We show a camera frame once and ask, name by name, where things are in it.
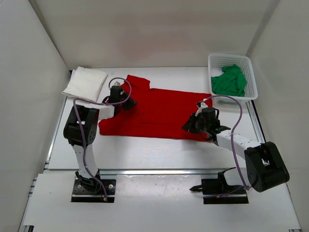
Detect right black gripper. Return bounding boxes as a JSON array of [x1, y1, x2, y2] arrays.
[[182, 113, 210, 135]]

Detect red t shirt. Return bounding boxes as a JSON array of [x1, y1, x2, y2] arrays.
[[98, 75, 210, 142]]

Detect white t shirt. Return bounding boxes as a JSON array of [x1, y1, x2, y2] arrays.
[[62, 66, 108, 102]]

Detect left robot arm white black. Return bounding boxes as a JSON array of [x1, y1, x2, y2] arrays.
[[63, 85, 137, 194]]

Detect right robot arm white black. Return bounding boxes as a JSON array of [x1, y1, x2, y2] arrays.
[[182, 107, 290, 192]]

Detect green t shirt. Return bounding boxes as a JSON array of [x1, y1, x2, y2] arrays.
[[211, 64, 247, 97]]

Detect white plastic basket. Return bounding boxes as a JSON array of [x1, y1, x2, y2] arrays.
[[208, 53, 258, 103]]

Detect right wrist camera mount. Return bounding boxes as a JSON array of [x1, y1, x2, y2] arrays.
[[195, 102, 208, 116]]

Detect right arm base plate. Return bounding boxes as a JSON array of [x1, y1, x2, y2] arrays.
[[189, 167, 249, 204]]

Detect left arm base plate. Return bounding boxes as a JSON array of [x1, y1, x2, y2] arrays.
[[71, 177, 116, 203]]

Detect aluminium table rail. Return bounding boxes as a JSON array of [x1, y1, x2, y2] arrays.
[[43, 169, 237, 176]]

